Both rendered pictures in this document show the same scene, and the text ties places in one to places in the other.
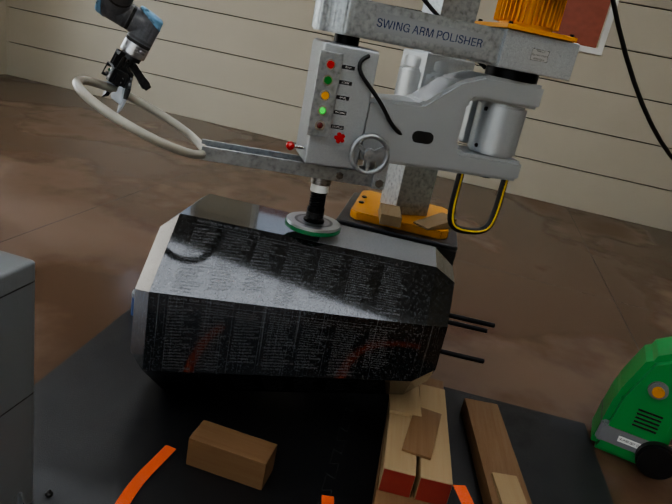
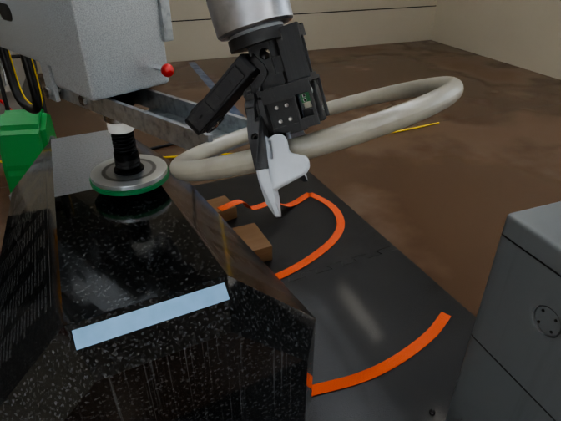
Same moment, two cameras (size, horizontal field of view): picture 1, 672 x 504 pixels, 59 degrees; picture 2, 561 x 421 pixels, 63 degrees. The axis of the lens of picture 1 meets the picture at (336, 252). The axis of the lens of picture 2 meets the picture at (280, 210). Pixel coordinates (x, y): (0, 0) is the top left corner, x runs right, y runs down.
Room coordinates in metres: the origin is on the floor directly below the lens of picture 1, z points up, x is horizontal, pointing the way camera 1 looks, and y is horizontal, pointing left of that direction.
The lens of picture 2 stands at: (2.46, 1.35, 1.46)
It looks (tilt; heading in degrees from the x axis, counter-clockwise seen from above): 31 degrees down; 239
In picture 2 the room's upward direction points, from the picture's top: straight up
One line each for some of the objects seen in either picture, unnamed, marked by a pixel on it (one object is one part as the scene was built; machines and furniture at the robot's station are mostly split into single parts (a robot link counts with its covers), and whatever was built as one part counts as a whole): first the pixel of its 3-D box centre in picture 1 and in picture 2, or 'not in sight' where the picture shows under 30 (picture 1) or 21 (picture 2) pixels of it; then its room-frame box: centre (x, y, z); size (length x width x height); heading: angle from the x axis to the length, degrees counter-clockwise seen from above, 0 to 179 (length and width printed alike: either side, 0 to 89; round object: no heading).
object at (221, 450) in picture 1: (231, 454); not in sight; (1.77, 0.23, 0.07); 0.30 x 0.12 x 0.12; 79
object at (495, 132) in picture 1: (496, 128); not in sight; (2.40, -0.52, 1.34); 0.19 x 0.19 x 0.20
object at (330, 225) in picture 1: (313, 221); (129, 171); (2.22, 0.11, 0.87); 0.21 x 0.21 x 0.01
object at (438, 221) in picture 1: (435, 221); not in sight; (2.82, -0.45, 0.80); 0.20 x 0.10 x 0.05; 132
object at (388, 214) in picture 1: (389, 214); not in sight; (2.77, -0.22, 0.81); 0.20 x 0.10 x 0.05; 1
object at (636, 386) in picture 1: (661, 371); (27, 138); (2.43, -1.54, 0.43); 0.35 x 0.35 x 0.87; 68
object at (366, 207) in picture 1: (402, 212); not in sight; (3.01, -0.30, 0.76); 0.49 x 0.49 x 0.05; 83
